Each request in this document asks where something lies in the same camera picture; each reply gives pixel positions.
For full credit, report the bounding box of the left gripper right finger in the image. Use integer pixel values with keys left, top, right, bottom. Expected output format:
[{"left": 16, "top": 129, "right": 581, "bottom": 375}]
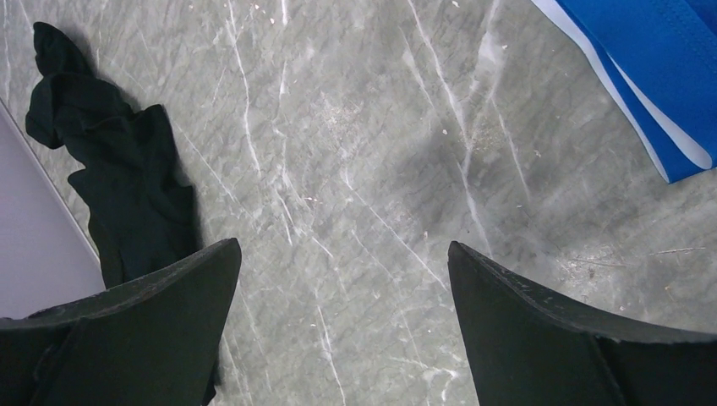
[{"left": 447, "top": 241, "right": 716, "bottom": 405}]

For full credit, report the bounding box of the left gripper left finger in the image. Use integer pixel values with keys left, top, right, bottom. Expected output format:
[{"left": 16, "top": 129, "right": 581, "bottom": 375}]
[{"left": 1, "top": 239, "right": 242, "bottom": 405}]

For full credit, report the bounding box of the black underwear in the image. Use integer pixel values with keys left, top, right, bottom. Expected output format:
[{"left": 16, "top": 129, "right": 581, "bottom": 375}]
[{"left": 25, "top": 21, "right": 204, "bottom": 291}]

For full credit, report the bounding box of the blue underwear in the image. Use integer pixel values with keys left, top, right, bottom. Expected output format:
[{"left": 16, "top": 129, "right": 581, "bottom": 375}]
[{"left": 535, "top": 0, "right": 716, "bottom": 184}]

